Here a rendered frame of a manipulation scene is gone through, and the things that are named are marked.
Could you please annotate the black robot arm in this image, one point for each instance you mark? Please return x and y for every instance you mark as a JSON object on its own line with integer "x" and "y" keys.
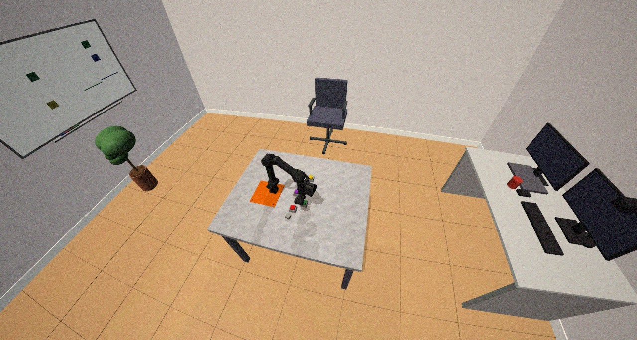
{"x": 297, "y": 175}

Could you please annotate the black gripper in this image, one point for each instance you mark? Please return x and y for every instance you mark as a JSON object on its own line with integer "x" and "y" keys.
{"x": 300, "y": 198}

